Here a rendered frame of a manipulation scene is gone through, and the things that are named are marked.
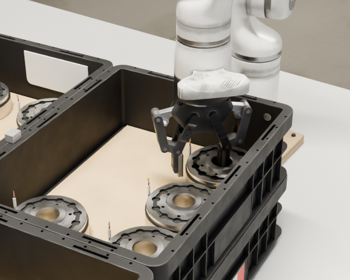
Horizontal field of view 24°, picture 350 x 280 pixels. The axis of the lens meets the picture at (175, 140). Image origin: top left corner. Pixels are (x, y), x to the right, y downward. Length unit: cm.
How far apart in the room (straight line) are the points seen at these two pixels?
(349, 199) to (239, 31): 33
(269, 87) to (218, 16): 42
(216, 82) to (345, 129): 61
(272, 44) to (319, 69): 201
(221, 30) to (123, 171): 29
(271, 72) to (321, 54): 211
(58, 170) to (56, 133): 6
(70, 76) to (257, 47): 31
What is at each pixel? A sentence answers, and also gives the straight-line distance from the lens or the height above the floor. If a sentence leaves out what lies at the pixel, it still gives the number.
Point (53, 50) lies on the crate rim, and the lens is 133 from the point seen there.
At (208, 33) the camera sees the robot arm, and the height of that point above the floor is 108.
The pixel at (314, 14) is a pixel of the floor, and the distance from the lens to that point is 389.
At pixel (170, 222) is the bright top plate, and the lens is 104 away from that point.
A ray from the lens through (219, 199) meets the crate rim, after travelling 96.
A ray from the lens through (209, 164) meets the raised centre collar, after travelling 114.
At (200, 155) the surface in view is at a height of 86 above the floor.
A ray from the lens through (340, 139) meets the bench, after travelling 154.
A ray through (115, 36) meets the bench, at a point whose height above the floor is 70.
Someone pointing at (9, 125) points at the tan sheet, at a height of 83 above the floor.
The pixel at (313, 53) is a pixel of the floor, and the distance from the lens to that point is 351.
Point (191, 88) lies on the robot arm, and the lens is 99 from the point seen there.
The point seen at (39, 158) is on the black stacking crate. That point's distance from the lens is 113.
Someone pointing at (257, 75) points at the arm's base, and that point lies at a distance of 138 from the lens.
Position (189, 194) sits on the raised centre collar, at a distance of 108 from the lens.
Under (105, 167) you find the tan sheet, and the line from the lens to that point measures 120.
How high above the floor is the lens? 149
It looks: 32 degrees down
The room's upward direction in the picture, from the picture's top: straight up
